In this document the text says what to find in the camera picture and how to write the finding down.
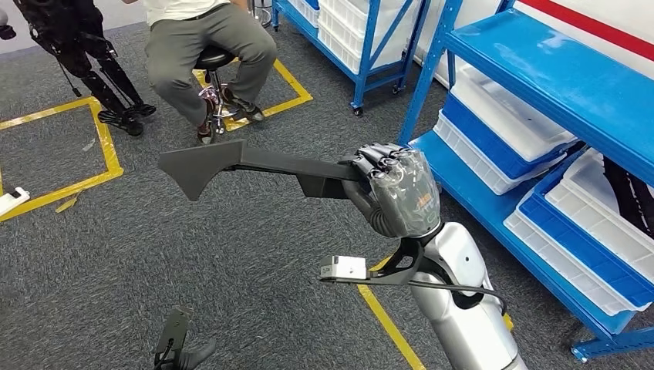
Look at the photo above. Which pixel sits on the black left wrist camera bracket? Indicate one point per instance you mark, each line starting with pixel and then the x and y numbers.
pixel 176 327

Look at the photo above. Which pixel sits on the person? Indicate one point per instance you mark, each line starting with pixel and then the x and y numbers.
pixel 173 51

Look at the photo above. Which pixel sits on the long black plastic part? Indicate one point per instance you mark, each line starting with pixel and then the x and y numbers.
pixel 204 166

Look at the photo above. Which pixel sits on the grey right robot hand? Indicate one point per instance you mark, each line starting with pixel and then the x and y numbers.
pixel 403 194

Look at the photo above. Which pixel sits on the white tape scrap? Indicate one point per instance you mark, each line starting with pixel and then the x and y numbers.
pixel 88 145

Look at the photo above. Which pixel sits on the black stool with chrome base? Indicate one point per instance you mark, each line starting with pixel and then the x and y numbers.
pixel 212 56

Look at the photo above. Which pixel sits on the blue plastic bin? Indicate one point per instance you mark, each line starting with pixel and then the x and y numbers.
pixel 470 132
pixel 587 258

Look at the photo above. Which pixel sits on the yellow floor tape square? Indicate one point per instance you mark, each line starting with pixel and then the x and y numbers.
pixel 110 148
pixel 283 107
pixel 389 327

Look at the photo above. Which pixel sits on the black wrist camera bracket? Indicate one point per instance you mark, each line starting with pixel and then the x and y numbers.
pixel 176 327
pixel 403 265

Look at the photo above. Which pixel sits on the blue metal shelf rack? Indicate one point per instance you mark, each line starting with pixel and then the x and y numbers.
pixel 562 76
pixel 367 56

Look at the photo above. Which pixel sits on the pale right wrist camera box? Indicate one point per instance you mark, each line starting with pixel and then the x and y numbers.
pixel 342 266

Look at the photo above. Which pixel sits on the yellow tape scrap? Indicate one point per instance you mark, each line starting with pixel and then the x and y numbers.
pixel 66 204

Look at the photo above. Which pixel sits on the black part in bin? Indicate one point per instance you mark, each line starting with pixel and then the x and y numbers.
pixel 628 194

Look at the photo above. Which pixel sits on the black right wrist camera bracket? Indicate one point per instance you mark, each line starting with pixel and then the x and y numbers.
pixel 403 265

